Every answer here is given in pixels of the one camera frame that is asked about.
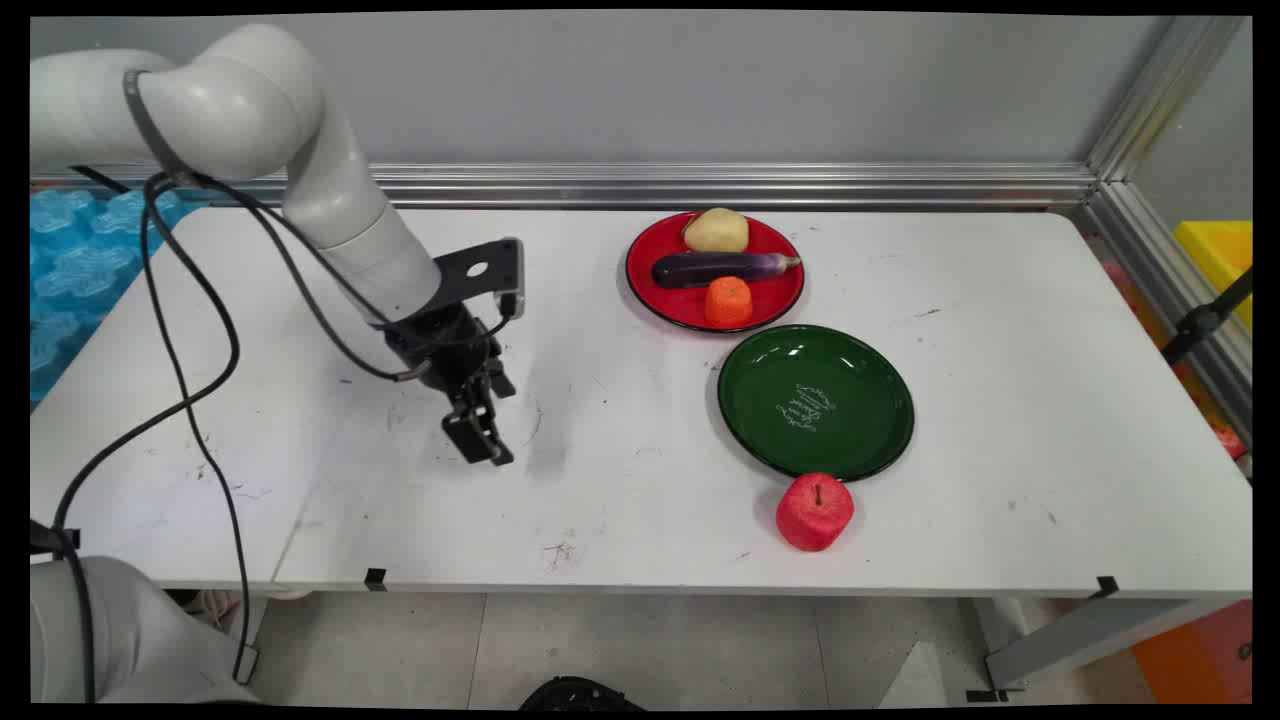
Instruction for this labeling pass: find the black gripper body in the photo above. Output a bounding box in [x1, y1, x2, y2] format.
[384, 303, 507, 403]

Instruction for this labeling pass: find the purple toy eggplant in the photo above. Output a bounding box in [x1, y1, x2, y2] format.
[651, 251, 803, 291]

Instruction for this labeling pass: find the orange toy tangerine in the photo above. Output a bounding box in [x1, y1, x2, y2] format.
[704, 276, 755, 329]

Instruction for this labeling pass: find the beige toy potato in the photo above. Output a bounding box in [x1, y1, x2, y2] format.
[683, 207, 751, 255]

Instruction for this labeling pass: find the black object on floor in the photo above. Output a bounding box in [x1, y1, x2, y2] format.
[517, 675, 648, 712]

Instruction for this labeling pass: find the red round plate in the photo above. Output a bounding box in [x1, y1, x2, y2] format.
[625, 210, 807, 334]

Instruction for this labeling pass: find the green round plate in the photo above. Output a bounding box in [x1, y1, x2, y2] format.
[716, 323, 916, 484]

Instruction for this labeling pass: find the red toy apple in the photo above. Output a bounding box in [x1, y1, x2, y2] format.
[775, 472, 856, 553]

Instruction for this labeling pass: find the blue foam mat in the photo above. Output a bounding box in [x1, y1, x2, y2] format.
[30, 187, 207, 407]

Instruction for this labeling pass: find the grey table leg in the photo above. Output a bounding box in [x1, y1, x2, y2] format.
[983, 596, 1229, 693]

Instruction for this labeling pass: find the black tripod stand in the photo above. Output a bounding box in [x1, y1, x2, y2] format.
[1159, 267, 1254, 367]

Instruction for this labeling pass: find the yellow plastic box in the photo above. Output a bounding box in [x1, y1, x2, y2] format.
[1172, 219, 1254, 332]

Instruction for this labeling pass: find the orange box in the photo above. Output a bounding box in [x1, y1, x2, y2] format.
[1129, 599, 1254, 705]

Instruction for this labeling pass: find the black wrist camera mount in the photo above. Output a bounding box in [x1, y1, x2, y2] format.
[431, 237, 527, 323]

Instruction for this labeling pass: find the black cable to gripper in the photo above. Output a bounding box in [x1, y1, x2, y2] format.
[150, 172, 513, 384]

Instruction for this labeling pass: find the long black hanging cable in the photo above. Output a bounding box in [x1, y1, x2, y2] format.
[50, 165, 261, 686]

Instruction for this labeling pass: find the long horizontal aluminium frame rail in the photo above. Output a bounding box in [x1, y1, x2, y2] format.
[30, 162, 1099, 212]

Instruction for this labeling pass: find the slanted aluminium frame rail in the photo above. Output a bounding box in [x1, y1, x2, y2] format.
[1082, 14, 1254, 446]

